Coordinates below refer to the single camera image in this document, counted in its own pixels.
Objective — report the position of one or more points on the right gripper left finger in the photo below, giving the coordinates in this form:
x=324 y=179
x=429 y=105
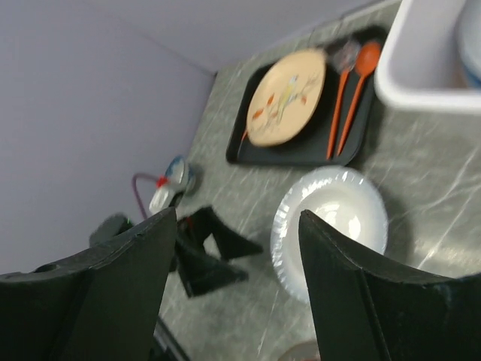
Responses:
x=99 y=304

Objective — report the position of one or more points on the blue white porcelain bowl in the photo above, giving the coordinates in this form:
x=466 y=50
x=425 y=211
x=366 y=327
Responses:
x=181 y=176

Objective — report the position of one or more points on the clear drinking glass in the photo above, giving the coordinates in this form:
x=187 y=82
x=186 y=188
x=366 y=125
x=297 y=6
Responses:
x=345 y=57

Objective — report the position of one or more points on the orange plastic spoon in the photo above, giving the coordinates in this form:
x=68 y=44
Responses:
x=365 y=65

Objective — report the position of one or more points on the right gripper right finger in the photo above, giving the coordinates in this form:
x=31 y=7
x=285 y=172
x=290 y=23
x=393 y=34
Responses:
x=366 y=306

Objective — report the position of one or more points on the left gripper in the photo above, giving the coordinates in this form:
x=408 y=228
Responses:
x=199 y=272

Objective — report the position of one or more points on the beige bird-pattern plate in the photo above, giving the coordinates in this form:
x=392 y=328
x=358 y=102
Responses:
x=286 y=97

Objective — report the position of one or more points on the clear glass plate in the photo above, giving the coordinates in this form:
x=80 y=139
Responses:
x=305 y=351

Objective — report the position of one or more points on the white scalloped plate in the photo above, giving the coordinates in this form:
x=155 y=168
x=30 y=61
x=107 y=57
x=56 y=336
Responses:
x=468 y=42
x=342 y=197

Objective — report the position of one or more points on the white plastic bin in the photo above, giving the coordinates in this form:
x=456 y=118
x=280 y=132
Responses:
x=419 y=67

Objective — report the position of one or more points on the black serving tray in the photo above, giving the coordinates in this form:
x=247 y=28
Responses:
x=310 y=146

